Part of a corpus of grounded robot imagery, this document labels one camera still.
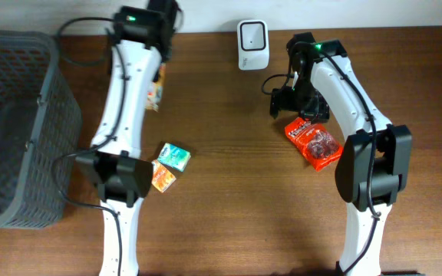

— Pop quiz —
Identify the red candy bag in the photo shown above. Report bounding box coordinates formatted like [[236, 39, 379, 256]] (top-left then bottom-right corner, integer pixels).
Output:
[[285, 117, 343, 172]]

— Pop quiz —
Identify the green tissue pack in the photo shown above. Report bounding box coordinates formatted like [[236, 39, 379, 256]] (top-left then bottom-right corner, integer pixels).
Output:
[[157, 143, 191, 172]]

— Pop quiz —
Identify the cream snack bag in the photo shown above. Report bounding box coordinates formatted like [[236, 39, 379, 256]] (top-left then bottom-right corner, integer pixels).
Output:
[[145, 63, 166, 111]]

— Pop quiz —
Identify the orange tissue pack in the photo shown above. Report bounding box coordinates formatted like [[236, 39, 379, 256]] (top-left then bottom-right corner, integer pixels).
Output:
[[152, 159, 176, 193]]

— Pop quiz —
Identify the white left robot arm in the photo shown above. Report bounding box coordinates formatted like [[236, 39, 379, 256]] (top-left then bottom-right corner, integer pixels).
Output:
[[76, 1, 183, 275]]

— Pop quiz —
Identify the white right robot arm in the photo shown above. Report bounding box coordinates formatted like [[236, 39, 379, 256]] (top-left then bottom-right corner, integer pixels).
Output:
[[269, 32, 412, 275]]

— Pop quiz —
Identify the white barcode scanner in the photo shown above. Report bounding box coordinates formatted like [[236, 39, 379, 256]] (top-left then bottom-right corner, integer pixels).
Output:
[[236, 20, 270, 71]]

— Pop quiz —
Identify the grey plastic basket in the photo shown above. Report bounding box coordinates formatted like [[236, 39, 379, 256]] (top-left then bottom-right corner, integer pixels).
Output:
[[0, 31, 82, 229]]

